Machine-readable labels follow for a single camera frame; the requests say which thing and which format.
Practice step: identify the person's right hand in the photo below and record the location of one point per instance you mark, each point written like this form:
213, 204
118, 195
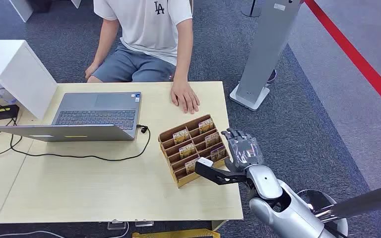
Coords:
91, 70

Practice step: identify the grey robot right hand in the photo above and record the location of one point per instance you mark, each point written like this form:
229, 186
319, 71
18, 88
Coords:
244, 151

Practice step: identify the person's left hand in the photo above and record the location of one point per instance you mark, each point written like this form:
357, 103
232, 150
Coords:
184, 97

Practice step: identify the person's right forearm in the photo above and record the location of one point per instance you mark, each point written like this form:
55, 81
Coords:
105, 42

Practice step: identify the person's left forearm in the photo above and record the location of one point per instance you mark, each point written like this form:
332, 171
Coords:
183, 56

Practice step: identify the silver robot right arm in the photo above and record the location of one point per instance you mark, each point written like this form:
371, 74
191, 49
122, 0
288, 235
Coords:
285, 210

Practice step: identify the printed hotel key card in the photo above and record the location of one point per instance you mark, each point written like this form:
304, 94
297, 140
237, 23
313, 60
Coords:
187, 150
190, 167
212, 139
206, 126
218, 153
181, 136

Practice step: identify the person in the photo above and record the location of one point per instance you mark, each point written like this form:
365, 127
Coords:
147, 29

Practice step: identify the wooden tiered card holder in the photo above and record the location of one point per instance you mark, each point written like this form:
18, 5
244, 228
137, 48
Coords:
177, 175

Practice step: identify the grey open laptop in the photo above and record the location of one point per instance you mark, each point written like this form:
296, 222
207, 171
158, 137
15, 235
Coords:
95, 113

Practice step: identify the white box cabinet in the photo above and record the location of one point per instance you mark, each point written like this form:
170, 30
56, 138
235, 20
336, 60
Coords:
13, 70

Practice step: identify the round chrome base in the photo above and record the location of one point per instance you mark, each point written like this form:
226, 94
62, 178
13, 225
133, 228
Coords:
318, 198

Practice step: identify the grey pillar stand white base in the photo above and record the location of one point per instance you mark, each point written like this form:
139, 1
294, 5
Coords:
266, 52

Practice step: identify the white furniture panel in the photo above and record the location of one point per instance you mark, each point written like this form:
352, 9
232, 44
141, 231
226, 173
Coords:
21, 8

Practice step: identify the black power adapter yellow labels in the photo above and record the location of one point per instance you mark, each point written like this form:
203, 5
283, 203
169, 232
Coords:
0, 112

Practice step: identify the yellow floor strip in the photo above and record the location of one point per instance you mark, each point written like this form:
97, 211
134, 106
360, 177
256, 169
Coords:
177, 234

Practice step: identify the round grey pole base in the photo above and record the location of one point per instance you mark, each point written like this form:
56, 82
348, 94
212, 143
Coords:
251, 10

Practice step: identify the clear plastic clip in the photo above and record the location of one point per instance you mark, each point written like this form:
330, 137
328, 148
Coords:
144, 223
116, 225

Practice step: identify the dark grey metal bar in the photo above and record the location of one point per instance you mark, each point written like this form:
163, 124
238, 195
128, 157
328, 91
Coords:
364, 200

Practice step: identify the red floor tape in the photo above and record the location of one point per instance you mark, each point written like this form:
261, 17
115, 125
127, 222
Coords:
358, 59

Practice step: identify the black-bracketed pale wrist camera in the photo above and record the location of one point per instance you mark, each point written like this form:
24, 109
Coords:
216, 174

